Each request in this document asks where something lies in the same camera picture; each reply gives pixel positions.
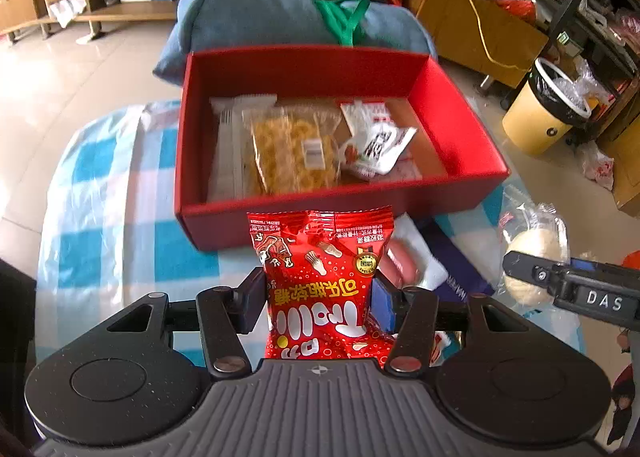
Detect blue white checkered cloth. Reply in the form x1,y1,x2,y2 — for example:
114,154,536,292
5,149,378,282
34,98,586,368

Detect white red small snack pack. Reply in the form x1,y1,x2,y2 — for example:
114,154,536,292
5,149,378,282
338,100,418,180

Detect yellow trash bin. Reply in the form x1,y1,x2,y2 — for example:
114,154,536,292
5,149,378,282
502,58,591,156

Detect red Trolli candy bag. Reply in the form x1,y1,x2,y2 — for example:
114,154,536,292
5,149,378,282
247,206,394,366

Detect white red spicy strip packet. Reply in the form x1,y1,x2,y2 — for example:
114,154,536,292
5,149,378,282
207,94,277,201

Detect pink sausages in white pack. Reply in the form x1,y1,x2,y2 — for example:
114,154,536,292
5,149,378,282
378,214,449,291

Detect red cardboard box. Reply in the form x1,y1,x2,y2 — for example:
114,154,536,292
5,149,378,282
173,43,511,253

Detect black metal shelf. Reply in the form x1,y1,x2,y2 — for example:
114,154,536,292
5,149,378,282
499,0,640,114

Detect bread bun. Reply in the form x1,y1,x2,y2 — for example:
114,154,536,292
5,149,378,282
497,182,572,308

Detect clear yellow snack bag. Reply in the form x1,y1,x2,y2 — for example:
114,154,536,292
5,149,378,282
242,104,341,196

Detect yellow cable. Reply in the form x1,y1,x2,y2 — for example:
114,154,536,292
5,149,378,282
404,0,532,72

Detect rolled blue blanket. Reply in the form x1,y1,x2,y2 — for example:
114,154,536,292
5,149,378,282
153,0,437,86

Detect green strap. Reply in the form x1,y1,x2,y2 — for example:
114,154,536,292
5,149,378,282
311,0,372,48

